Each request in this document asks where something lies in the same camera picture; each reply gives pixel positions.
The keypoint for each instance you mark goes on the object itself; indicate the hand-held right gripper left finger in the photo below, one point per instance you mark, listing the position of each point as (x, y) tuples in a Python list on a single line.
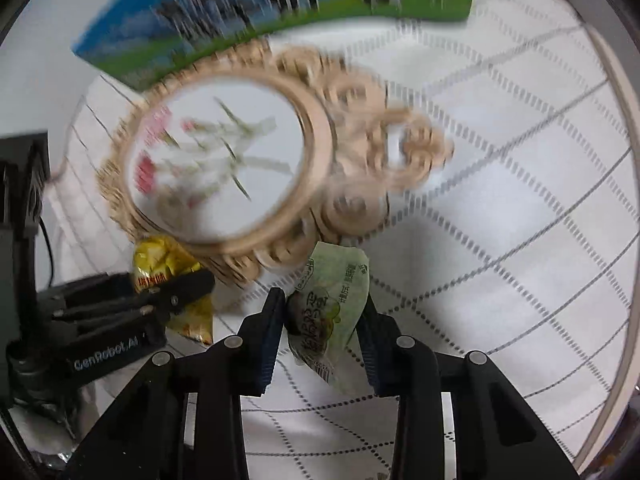
[(270, 342)]

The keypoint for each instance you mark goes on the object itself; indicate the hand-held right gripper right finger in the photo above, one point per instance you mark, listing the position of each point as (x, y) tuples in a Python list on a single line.
[(372, 357)]

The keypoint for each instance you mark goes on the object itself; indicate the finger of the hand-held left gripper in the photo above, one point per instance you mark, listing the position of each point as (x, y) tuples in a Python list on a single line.
[(175, 287)]

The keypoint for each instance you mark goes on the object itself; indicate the yellow snack packet red label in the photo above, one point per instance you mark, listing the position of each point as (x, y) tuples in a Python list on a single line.
[(165, 260)]

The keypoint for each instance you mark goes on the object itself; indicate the green snack packet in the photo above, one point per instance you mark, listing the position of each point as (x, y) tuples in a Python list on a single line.
[(330, 310)]

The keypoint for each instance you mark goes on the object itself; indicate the cardboard box with blue print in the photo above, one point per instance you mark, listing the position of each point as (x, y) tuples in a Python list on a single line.
[(280, 5)]

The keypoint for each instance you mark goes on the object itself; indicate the white checked blanket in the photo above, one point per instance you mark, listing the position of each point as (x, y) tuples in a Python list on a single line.
[(500, 220)]

